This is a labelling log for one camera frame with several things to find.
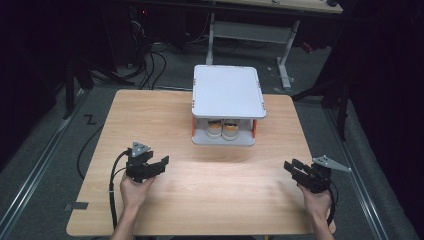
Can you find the metal floor rail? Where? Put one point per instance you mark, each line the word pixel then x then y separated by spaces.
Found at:
pixel 356 173
pixel 36 160

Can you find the dark metal stand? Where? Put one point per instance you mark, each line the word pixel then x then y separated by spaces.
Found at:
pixel 336 96
pixel 71 86

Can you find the white shoe rack orange posts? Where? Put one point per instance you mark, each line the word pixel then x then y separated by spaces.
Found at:
pixel 226 90

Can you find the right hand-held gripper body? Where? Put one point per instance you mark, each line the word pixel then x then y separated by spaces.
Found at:
pixel 320 178

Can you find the person's left hand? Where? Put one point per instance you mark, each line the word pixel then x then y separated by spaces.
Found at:
pixel 133 193

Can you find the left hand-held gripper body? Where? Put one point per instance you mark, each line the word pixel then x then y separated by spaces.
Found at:
pixel 136 166

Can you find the person's right hand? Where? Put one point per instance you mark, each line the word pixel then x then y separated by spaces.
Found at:
pixel 316 201

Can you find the grey tape strip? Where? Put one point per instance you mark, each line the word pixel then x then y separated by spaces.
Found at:
pixel 77 206

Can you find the white-legged wooden desk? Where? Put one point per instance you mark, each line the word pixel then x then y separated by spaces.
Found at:
pixel 253 31

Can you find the black zigzag floor tape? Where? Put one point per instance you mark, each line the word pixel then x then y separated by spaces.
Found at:
pixel 90 119

